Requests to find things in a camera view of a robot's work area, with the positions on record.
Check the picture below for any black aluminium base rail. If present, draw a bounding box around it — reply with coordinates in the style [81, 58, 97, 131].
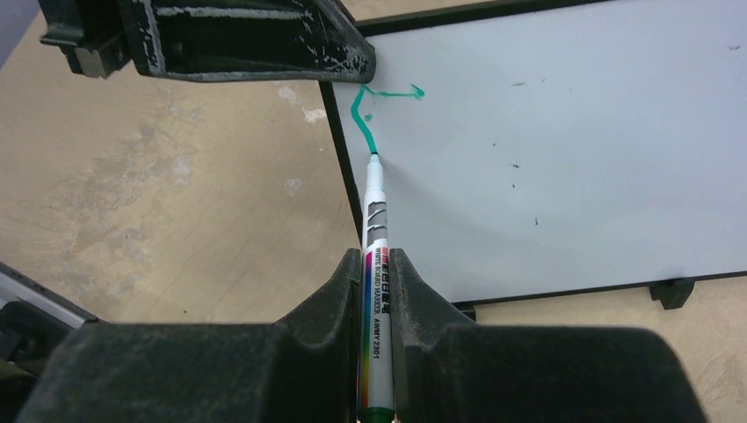
[1, 263, 100, 361]

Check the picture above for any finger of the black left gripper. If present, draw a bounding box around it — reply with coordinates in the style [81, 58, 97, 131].
[40, 0, 376, 83]

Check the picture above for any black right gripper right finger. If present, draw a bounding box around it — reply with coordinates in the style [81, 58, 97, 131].
[389, 249, 706, 422]

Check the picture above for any white whiteboard black frame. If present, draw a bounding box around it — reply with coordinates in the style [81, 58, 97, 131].
[321, 1, 746, 304]

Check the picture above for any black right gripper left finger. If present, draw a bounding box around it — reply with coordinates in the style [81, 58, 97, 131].
[18, 249, 361, 422]

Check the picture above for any white green whiteboard marker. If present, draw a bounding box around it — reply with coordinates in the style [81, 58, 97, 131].
[358, 153, 395, 422]

